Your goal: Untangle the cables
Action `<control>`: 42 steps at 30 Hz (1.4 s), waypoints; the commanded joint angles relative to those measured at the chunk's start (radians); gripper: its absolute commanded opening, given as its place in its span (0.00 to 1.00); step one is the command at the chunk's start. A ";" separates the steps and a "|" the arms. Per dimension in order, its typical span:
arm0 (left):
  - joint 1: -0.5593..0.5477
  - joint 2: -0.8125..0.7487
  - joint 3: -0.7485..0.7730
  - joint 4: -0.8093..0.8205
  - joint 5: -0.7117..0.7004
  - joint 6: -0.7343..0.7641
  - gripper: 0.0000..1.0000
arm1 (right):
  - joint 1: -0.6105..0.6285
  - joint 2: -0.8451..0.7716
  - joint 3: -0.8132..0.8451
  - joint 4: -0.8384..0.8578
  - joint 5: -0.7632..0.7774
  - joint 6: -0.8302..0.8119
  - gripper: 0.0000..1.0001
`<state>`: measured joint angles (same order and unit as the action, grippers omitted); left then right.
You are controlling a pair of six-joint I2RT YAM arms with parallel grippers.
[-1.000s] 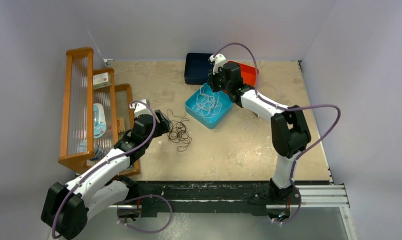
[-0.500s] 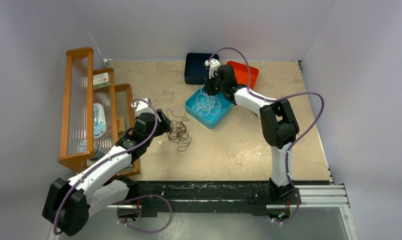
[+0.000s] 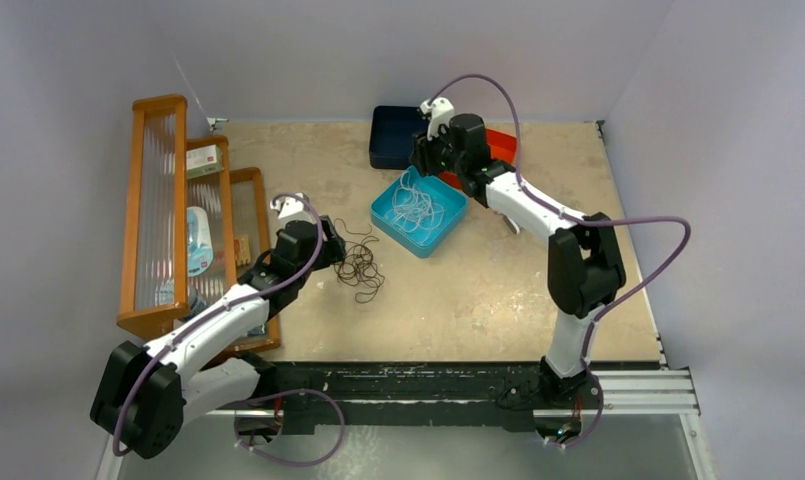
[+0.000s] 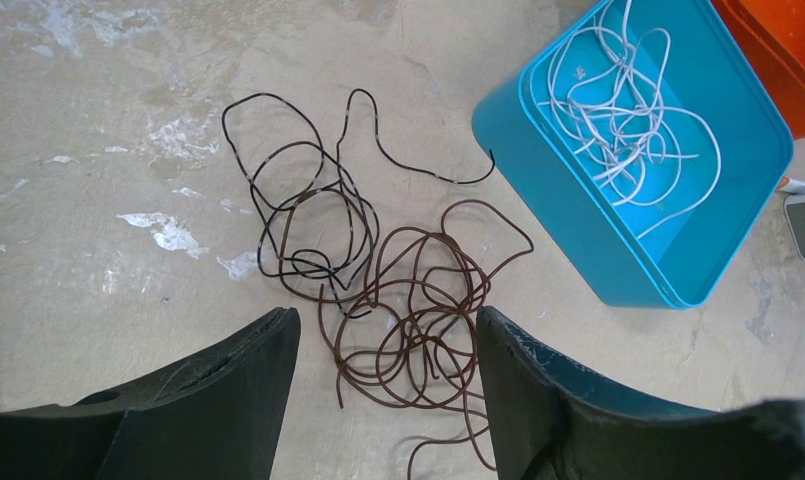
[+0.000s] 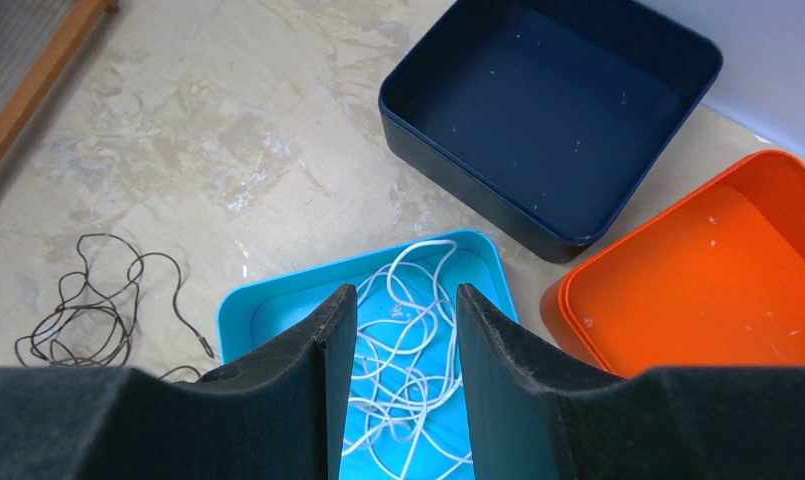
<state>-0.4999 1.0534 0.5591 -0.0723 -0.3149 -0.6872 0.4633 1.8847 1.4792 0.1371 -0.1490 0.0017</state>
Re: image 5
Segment orange square bin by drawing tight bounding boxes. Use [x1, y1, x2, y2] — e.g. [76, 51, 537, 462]
[540, 150, 805, 377]

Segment dark navy square bin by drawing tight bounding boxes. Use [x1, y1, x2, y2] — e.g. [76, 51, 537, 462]
[378, 1, 723, 263]

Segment brown thin cable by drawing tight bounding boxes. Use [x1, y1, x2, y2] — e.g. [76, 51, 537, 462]
[14, 233, 218, 382]

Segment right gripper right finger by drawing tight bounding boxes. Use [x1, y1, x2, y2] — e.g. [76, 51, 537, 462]
[457, 284, 805, 479]

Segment wooden tiered shelf rack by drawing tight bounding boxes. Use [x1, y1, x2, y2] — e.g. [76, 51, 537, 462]
[0, 0, 118, 164]

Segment light blue square bin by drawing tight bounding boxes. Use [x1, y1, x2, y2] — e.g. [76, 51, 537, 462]
[218, 230, 516, 479]

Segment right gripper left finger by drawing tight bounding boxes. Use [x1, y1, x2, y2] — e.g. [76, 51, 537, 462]
[0, 284, 357, 479]

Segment white string cable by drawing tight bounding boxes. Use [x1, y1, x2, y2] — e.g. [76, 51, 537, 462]
[340, 239, 475, 480]

